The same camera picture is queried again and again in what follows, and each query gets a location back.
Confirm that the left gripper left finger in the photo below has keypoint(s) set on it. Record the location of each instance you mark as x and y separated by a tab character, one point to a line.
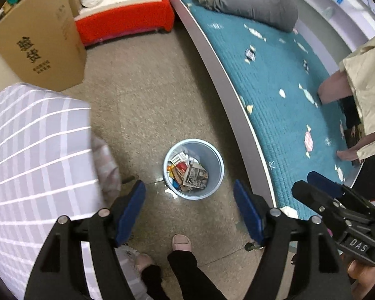
58	272

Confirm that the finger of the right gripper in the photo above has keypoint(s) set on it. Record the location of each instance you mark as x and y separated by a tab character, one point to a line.
333	215
334	185

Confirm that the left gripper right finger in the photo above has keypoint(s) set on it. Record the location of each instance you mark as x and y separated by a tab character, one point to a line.
319	272

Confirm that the floral patterned wrapper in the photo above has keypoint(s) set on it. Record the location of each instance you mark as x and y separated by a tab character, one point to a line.
195	177

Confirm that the blue plastic trash bucket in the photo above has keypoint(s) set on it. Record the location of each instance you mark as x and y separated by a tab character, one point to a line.
181	155

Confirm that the person's right hand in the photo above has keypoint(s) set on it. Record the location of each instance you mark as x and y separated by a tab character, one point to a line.
363	274

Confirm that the purple checked tablecloth table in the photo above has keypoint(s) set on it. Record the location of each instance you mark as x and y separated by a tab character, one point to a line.
50	165

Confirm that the person's black trouser leg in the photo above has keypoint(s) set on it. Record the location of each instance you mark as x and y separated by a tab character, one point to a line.
193	282

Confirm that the pink slipper foot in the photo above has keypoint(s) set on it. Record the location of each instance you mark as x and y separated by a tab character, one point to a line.
181	242

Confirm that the teal quilted bed mattress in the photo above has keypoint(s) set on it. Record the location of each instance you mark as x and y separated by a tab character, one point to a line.
276	75

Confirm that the large cardboard box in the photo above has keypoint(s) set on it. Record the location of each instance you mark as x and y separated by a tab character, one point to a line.
40	43

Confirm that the red covered low bench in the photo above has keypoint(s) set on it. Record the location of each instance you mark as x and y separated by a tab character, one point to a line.
116	18

